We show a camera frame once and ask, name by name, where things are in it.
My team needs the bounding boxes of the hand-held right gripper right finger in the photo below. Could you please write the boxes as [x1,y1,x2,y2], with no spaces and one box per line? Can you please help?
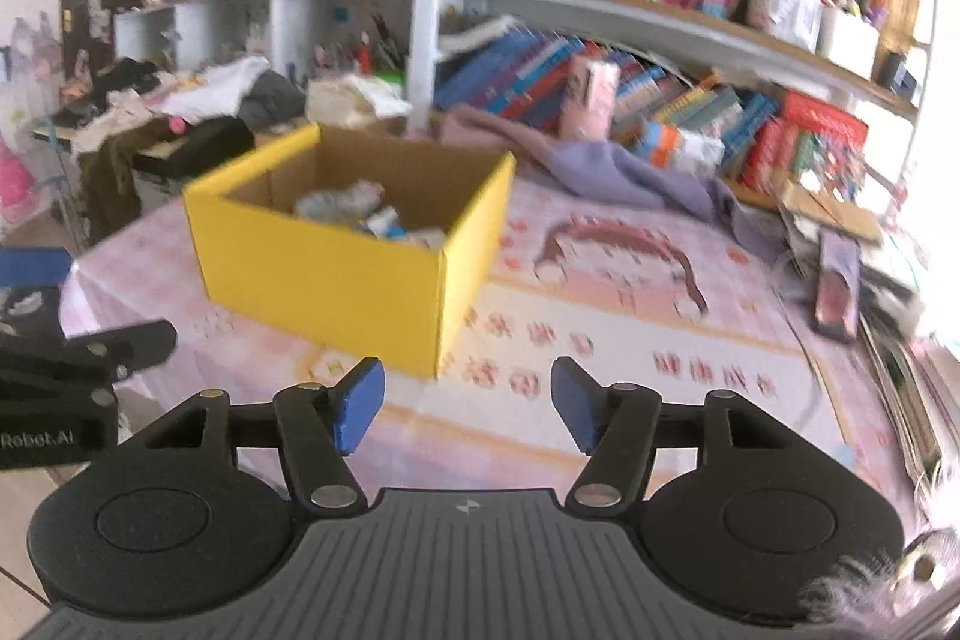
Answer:
[551,356,803,512]

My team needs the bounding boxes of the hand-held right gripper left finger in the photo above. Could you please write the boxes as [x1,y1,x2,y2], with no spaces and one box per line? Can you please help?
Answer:
[133,357,386,512]

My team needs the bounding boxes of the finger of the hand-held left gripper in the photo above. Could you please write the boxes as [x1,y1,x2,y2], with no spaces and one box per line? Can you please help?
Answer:
[0,320,177,386]
[0,246,74,341]

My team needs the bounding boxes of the yellow cardboard box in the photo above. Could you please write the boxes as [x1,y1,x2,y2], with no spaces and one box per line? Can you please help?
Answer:
[182,122,517,380]

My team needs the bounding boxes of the white blue packet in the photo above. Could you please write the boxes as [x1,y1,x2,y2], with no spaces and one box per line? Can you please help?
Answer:
[364,206,410,240]

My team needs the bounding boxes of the plastic packet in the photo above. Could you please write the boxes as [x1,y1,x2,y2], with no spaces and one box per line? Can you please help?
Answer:
[294,181,387,221]

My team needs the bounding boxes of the pink plastic object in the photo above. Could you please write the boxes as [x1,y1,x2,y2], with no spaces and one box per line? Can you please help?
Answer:
[0,137,38,221]

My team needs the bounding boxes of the cartoon printed desk mat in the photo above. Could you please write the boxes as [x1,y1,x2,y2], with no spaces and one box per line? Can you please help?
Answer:
[315,190,863,461]

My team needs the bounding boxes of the olive garment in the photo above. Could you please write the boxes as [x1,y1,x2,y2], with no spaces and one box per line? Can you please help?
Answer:
[75,126,188,244]

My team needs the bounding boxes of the cream garment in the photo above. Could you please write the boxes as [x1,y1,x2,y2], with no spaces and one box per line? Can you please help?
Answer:
[71,89,155,154]

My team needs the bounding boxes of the black garment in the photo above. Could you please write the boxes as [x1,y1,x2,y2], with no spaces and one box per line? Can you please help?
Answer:
[75,59,162,101]

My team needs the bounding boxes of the purple cloth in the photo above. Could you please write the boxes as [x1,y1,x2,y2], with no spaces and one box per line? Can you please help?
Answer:
[536,141,781,259]

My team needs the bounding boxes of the white t-shirt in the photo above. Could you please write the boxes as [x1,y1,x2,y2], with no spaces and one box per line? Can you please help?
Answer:
[154,56,271,124]

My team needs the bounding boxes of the orange white carton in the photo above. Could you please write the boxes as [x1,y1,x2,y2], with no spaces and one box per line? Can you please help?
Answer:
[652,149,725,178]
[637,122,713,157]

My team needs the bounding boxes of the black smartphone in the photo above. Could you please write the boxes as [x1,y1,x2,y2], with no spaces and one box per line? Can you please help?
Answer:
[814,230,862,341]

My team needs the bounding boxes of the mauve knitted cloth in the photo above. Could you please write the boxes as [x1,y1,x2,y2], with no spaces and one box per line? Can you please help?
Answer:
[439,104,571,176]

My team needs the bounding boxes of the dark grey garment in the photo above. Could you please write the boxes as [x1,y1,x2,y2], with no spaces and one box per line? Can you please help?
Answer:
[238,70,308,131]

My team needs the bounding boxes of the pink cylindrical holder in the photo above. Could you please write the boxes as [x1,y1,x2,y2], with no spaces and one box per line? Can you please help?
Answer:
[559,56,622,142]

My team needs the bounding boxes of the brown paper envelope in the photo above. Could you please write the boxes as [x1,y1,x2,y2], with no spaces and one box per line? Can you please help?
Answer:
[780,179,884,244]

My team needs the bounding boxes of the stack of books and papers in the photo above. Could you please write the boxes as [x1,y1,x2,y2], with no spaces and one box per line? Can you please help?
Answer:
[855,220,960,483]

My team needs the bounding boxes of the row of leaning books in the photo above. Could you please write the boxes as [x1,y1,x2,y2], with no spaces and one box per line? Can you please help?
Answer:
[431,29,781,176]

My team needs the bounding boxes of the cluster of pens in cups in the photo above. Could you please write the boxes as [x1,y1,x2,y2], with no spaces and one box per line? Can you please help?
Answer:
[315,14,410,79]

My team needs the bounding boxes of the red boxed book set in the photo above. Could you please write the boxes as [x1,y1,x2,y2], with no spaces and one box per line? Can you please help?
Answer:
[739,91,869,199]

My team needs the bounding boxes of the clear pen holder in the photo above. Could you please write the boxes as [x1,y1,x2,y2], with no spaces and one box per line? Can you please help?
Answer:
[765,0,826,49]

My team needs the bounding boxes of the white storage box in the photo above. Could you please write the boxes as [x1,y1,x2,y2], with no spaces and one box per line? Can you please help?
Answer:
[817,2,880,79]

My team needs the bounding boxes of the small black box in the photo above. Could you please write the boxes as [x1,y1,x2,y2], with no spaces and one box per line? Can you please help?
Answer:
[877,51,920,97]

